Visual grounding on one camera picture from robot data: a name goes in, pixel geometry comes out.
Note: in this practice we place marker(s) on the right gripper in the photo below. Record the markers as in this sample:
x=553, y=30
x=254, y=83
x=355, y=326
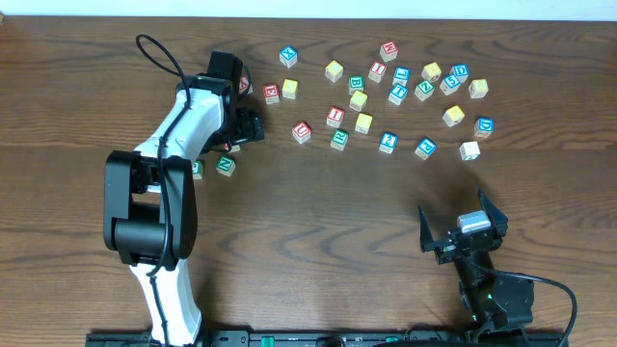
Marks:
x=448, y=243

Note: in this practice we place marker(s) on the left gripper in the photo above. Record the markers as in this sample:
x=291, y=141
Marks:
x=252, y=128

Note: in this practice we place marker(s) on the red i block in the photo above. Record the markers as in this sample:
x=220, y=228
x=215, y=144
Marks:
x=335, y=117
x=377, y=71

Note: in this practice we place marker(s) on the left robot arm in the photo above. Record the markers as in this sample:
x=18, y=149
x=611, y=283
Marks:
x=150, y=209

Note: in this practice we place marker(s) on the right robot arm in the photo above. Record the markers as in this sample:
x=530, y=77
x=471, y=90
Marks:
x=497, y=302

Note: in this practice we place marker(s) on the red X block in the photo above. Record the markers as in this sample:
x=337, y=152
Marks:
x=244, y=85

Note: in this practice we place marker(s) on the red Q block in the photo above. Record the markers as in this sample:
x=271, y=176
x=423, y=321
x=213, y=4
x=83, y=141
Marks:
x=271, y=93

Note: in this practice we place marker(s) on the green N block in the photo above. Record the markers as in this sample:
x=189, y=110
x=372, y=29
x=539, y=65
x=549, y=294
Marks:
x=225, y=165

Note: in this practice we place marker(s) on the red U block centre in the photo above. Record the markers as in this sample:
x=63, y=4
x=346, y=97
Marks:
x=301, y=132

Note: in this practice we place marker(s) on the yellow block beside Q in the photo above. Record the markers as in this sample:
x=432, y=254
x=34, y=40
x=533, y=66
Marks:
x=290, y=88

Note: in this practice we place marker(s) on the green J block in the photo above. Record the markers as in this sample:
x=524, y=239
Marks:
x=197, y=170

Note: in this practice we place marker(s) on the blue X block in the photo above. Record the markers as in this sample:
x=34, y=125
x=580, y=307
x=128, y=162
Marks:
x=288, y=56

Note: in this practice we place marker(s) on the green 7 block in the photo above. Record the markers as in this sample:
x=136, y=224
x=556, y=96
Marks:
x=469, y=150

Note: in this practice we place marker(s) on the blue P block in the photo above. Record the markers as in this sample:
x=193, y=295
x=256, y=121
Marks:
x=425, y=148

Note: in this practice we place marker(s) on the green R block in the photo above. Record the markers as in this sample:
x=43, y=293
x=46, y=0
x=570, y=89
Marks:
x=339, y=139

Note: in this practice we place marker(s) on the yellow block top middle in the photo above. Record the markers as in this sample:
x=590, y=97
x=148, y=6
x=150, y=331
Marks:
x=334, y=71

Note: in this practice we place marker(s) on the blue D block lower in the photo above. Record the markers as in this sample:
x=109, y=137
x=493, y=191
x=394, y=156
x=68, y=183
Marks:
x=484, y=127

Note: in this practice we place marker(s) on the blue d block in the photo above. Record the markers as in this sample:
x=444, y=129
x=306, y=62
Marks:
x=460, y=72
x=484, y=127

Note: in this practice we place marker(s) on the yellow block centre upper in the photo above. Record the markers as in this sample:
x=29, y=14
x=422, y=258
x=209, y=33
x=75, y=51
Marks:
x=358, y=101

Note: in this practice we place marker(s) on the blue 2 block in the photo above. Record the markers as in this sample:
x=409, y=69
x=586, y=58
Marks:
x=388, y=143

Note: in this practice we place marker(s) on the yellow block right lower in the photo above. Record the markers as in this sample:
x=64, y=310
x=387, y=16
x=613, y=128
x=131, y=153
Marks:
x=453, y=116

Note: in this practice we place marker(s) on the green B block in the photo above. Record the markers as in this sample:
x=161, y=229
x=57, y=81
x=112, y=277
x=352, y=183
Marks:
x=355, y=84

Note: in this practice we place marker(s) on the yellow block centre lower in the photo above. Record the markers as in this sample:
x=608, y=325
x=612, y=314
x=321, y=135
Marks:
x=363, y=123

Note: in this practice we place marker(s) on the yellow B block far right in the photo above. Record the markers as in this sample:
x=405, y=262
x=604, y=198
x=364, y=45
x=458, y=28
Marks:
x=478, y=88

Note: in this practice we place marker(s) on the green Z block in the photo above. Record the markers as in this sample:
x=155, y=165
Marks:
x=424, y=90

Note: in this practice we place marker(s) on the blue 5 block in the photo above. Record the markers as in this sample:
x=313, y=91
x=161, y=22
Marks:
x=450, y=84

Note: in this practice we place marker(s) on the blue T block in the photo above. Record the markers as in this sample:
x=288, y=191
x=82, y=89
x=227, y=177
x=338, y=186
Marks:
x=397, y=94

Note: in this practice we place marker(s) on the red H block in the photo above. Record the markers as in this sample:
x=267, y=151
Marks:
x=388, y=51

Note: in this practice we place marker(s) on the blue D block upper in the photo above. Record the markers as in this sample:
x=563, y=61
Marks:
x=460, y=72

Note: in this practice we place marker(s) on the yellow block with animal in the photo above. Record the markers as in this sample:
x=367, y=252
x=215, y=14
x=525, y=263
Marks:
x=431, y=72

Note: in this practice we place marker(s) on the blue L block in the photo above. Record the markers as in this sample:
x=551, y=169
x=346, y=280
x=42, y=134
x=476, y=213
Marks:
x=401, y=76

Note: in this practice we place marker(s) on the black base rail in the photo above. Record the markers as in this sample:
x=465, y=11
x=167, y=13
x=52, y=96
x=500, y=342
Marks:
x=359, y=339

